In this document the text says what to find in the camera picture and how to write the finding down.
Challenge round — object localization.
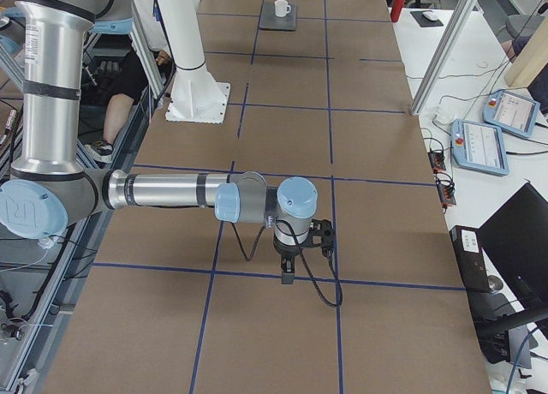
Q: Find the blue teach pendant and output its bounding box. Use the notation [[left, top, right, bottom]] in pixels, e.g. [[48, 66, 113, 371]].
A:
[[483, 90, 540, 139], [451, 119, 509, 176]]

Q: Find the dark grey closed laptop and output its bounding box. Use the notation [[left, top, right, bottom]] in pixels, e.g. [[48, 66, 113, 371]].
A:
[[259, 2, 297, 32]]

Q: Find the far blue teach pendant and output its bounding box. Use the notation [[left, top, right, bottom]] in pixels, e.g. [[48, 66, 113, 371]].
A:
[[483, 90, 540, 139]]

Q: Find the black open laptop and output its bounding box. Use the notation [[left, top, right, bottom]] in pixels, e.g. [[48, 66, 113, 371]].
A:
[[479, 182, 547, 307]]

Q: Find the black orange adapter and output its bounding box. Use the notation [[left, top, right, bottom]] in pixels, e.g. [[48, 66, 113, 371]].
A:
[[434, 173, 456, 210], [427, 150, 446, 174]]

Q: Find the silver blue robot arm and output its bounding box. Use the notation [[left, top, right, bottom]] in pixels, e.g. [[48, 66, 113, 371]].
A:
[[1, 0, 318, 284]]

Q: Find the white computer mouse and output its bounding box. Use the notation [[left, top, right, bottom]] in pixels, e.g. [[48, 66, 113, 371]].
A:
[[422, 10, 438, 21]]

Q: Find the black orange adapter upper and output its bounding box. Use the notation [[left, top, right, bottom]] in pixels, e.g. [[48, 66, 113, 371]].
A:
[[427, 150, 446, 174]]

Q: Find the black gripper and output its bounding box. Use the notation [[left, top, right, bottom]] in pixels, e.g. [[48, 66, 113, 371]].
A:
[[273, 237, 306, 284]]

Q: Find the white ceramic cup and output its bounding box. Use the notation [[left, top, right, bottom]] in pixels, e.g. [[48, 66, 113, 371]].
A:
[[274, 0, 292, 18]]

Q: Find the near blue teach pendant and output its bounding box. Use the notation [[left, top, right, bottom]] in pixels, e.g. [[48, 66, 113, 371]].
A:
[[451, 119, 509, 176]]

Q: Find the red water bottle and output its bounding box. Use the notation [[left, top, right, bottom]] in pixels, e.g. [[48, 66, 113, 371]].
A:
[[390, 0, 405, 23]]

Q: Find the white power strip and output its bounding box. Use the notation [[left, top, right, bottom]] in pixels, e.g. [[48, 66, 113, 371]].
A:
[[432, 106, 456, 127]]

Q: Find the aluminium frame post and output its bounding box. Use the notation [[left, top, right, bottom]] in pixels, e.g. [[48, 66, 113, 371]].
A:
[[410, 0, 478, 116]]

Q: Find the black computer box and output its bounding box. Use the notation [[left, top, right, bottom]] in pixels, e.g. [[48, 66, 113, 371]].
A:
[[450, 225, 490, 293]]

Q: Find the black mouse pad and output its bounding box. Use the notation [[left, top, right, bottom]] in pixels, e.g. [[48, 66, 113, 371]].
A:
[[410, 9, 444, 27]]

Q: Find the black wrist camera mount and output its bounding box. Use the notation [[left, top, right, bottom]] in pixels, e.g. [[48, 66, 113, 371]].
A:
[[302, 219, 336, 259]]

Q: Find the black orange adapter lower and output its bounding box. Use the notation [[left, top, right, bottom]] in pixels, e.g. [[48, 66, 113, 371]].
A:
[[434, 173, 456, 210]]

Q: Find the seated person in white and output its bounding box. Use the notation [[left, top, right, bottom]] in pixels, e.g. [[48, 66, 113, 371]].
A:
[[85, 0, 172, 164]]

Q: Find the wooden board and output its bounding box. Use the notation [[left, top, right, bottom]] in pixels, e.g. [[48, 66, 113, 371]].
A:
[[502, 15, 547, 88]]

